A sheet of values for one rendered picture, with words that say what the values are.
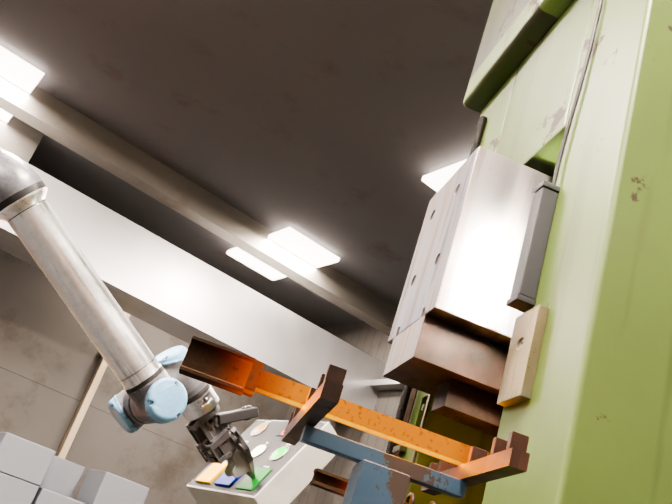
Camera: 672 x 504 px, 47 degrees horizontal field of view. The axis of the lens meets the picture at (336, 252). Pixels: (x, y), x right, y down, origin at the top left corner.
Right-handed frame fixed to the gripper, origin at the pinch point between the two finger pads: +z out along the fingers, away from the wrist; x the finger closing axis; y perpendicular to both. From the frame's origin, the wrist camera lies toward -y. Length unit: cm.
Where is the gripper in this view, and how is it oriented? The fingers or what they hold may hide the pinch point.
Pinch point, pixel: (252, 471)
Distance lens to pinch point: 196.2
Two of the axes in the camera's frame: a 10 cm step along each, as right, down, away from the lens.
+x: 6.2, -1.5, -7.7
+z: 4.8, 8.5, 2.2
